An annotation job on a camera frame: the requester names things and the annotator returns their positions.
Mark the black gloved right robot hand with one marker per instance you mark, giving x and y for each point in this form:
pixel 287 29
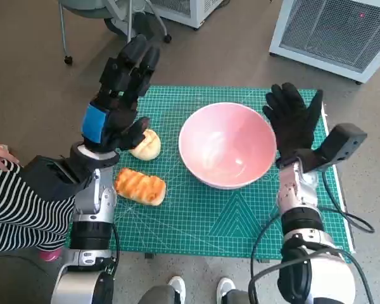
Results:
pixel 291 123

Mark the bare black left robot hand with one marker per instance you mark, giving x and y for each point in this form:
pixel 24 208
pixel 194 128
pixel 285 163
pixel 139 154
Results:
pixel 120 95

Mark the round toy bread bun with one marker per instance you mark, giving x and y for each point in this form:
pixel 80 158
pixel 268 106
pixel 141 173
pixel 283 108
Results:
pixel 149 145

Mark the pink bowl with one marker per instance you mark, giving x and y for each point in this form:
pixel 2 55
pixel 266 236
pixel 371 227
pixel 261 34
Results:
pixel 228 142

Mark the long grilled toy bread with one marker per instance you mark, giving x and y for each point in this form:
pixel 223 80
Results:
pixel 139 187

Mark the grey chair with metal legs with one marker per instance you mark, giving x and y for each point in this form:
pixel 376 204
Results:
pixel 82 6

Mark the large white mesh appliance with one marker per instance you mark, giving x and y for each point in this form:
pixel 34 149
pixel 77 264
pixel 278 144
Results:
pixel 329 28

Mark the white mesh cabinet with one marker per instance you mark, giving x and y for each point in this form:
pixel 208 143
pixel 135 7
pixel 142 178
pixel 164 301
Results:
pixel 190 9

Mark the person's hand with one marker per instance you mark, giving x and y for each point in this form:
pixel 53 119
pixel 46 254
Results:
pixel 0 155

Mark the green cutting mat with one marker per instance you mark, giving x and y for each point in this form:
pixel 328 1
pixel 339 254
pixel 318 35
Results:
pixel 193 221

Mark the pink shoe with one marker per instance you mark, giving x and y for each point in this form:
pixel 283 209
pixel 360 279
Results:
pixel 50 254

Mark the white shoe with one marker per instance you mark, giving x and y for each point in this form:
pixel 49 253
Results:
pixel 225 286
pixel 177 285

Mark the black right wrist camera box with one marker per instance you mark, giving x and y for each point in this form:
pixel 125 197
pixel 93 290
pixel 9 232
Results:
pixel 342 142

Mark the black table bracket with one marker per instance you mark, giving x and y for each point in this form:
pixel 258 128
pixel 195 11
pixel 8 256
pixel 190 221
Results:
pixel 149 256

